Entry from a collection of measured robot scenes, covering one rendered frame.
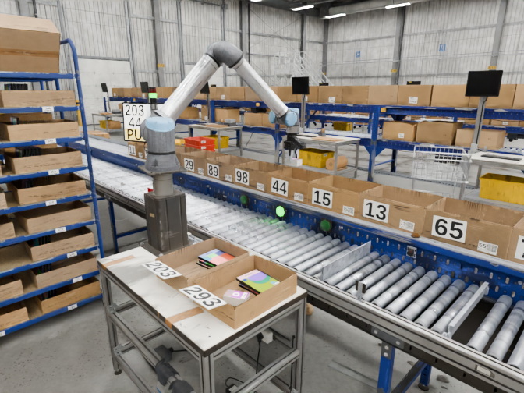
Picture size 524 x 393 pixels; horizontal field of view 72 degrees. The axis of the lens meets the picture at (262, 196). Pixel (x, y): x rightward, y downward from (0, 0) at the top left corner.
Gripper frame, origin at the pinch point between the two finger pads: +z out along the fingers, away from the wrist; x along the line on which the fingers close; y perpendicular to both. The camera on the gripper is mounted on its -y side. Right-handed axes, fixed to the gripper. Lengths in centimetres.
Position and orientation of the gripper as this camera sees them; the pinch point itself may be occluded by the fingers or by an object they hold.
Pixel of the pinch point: (294, 161)
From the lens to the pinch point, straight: 261.2
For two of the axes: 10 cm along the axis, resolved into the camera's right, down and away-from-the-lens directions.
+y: -7.1, -2.0, 6.8
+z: 0.1, 9.6, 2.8
